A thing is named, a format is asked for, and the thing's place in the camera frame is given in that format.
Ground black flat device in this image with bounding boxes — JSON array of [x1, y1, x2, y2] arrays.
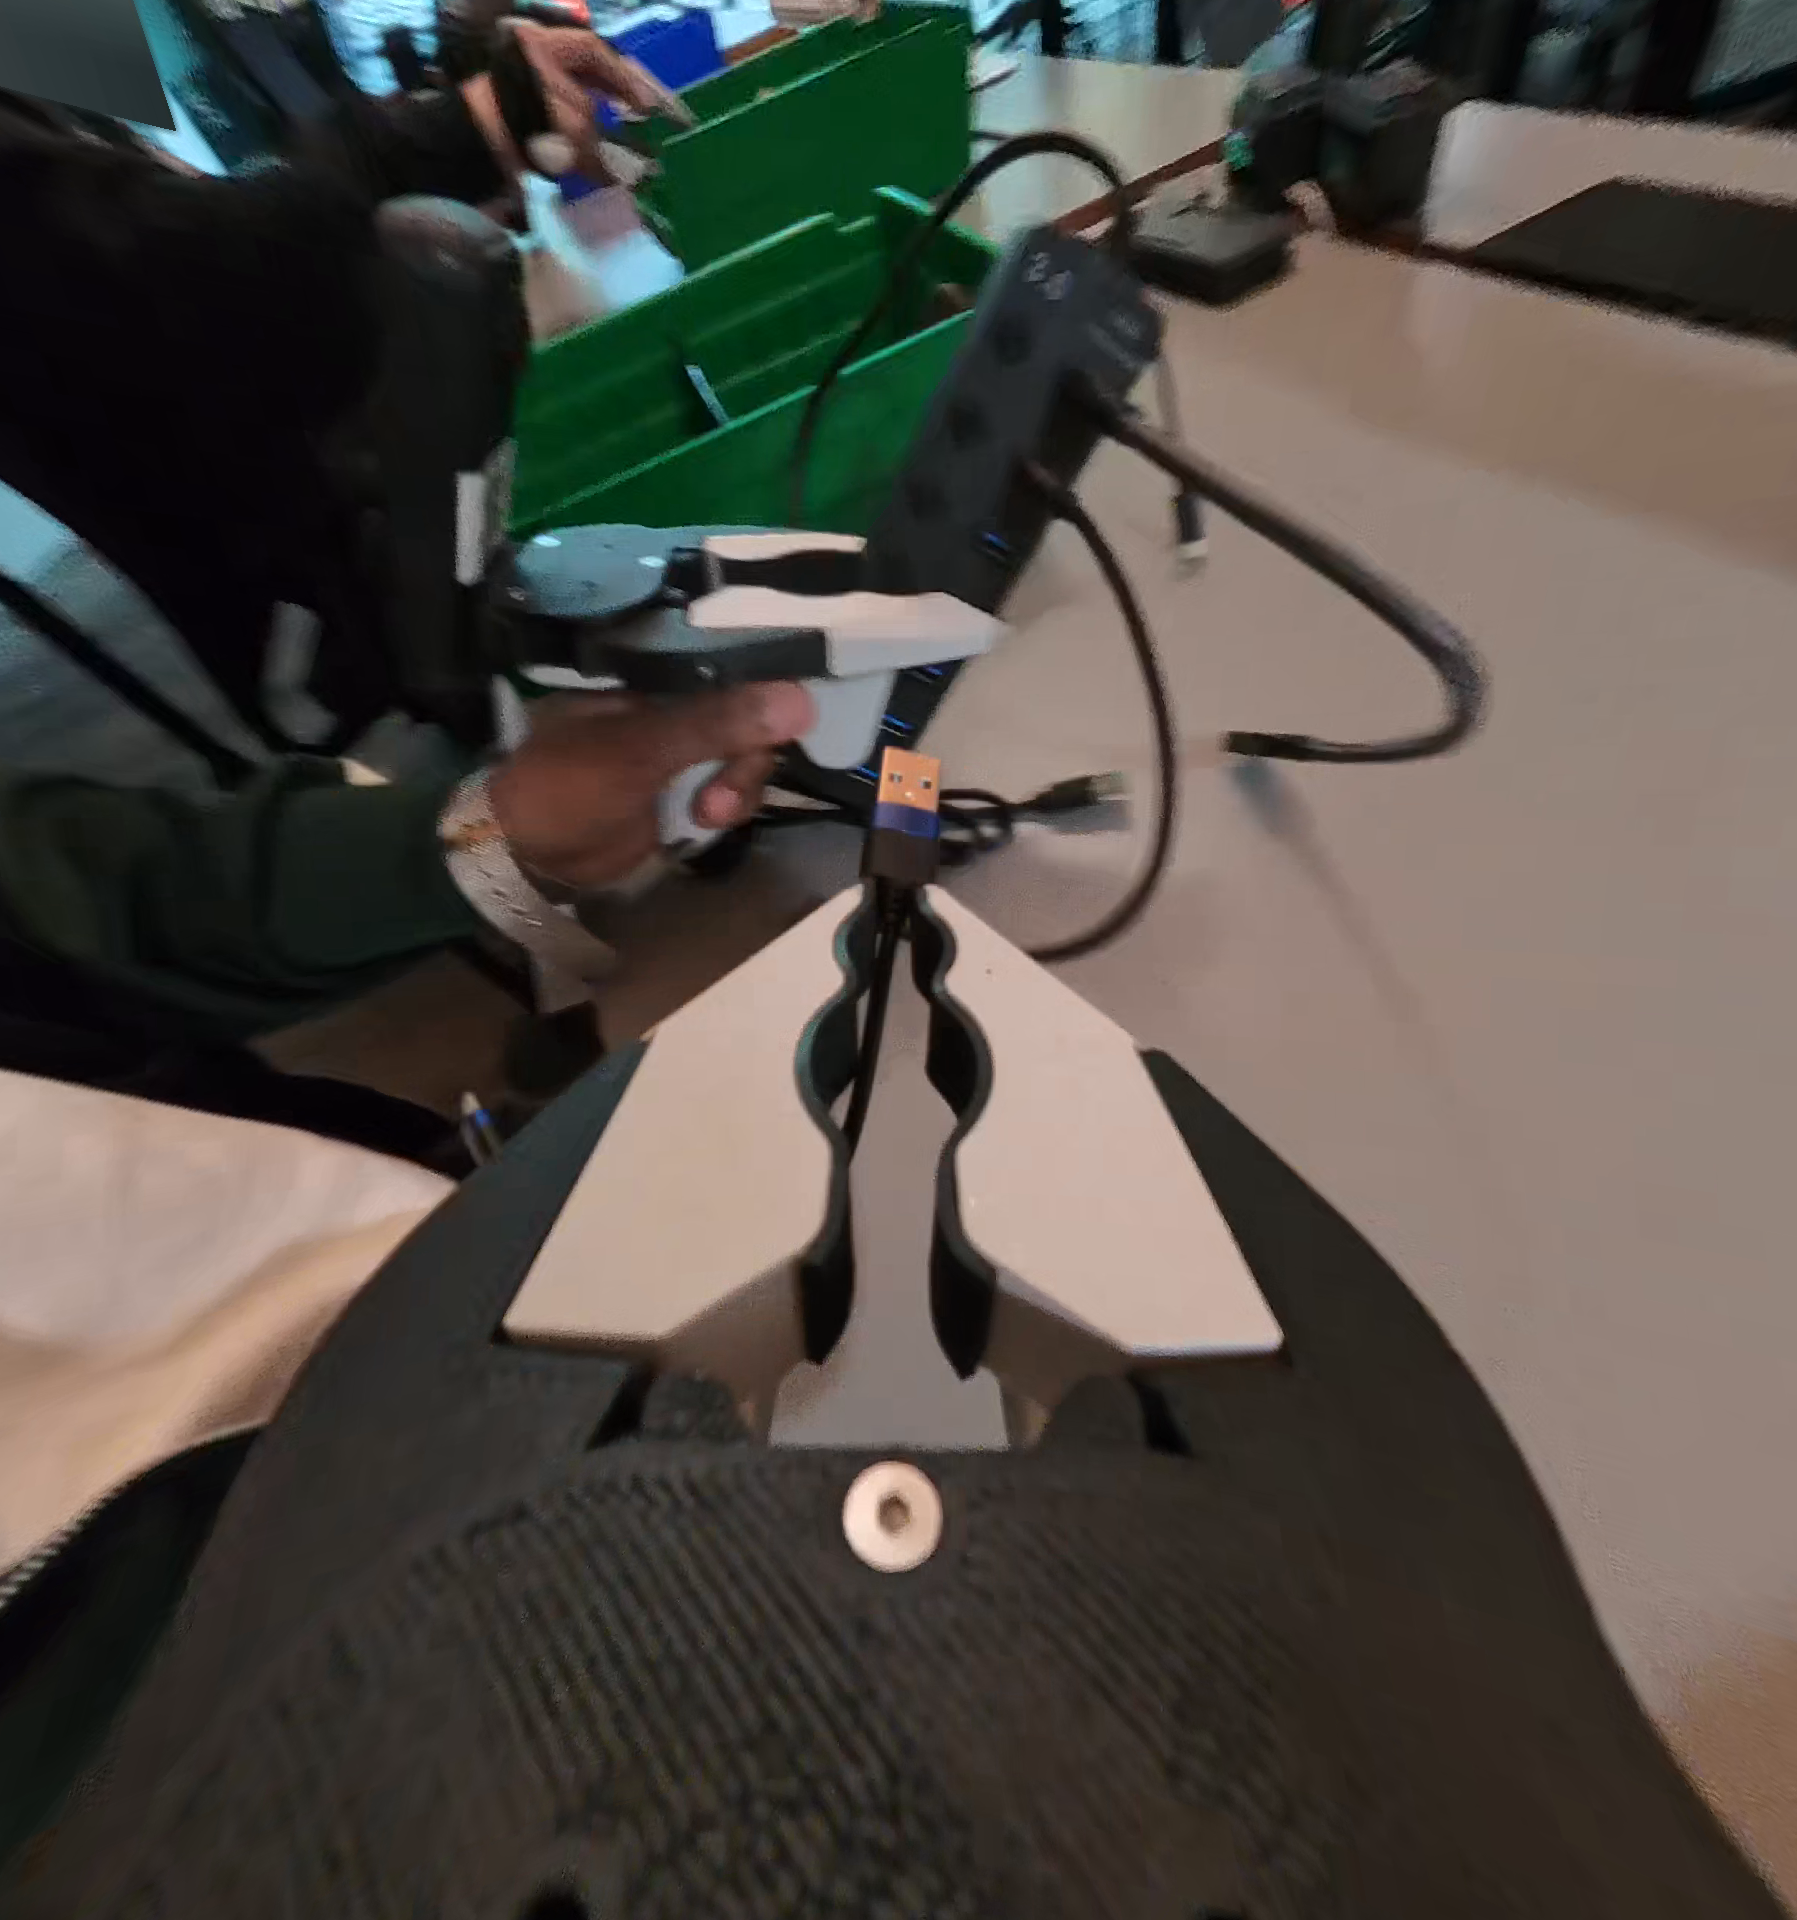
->
[[1138, 196, 1296, 302]]

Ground blue plastic bin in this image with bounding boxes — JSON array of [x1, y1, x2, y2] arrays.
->
[[598, 6, 726, 95]]

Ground person's left forearm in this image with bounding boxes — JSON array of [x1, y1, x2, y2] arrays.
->
[[0, 741, 498, 999]]

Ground black desk cable flap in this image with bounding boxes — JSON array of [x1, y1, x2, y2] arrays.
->
[[1483, 177, 1797, 361]]

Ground green plastic bin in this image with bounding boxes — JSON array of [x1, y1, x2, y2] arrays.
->
[[508, 0, 1001, 537]]

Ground beige garment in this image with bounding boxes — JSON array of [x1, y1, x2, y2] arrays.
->
[[0, 1057, 457, 1628]]

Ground person's left hand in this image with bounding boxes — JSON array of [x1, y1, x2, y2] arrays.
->
[[491, 681, 823, 890]]

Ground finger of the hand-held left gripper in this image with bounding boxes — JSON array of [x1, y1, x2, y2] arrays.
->
[[685, 588, 1008, 679], [699, 531, 873, 598]]

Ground thick black hub cable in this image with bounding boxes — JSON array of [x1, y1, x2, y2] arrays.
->
[[770, 133, 1140, 872]]

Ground thin black cable blue plug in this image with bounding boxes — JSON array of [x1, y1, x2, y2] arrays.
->
[[835, 745, 948, 1148]]

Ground white wrist strap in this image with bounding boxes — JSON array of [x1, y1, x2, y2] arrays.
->
[[440, 773, 622, 1022]]

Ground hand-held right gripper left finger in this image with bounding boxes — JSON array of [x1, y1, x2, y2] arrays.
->
[[496, 881, 877, 1433]]

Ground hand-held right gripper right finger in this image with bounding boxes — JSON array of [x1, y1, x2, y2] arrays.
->
[[910, 884, 1287, 1439]]

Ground black USB hub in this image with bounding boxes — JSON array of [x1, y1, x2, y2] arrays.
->
[[776, 225, 1168, 819]]

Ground black cable orange plugs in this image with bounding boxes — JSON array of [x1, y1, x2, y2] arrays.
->
[[1025, 456, 1182, 961]]

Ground thin black cable silver tip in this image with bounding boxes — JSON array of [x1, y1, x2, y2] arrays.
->
[[1154, 350, 1216, 571]]

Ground black camera charger case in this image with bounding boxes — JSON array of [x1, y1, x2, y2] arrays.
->
[[1325, 61, 1454, 227], [1228, 66, 1335, 211]]

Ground grey braided cable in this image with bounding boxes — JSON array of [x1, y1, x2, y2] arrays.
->
[[1085, 382, 1488, 767]]

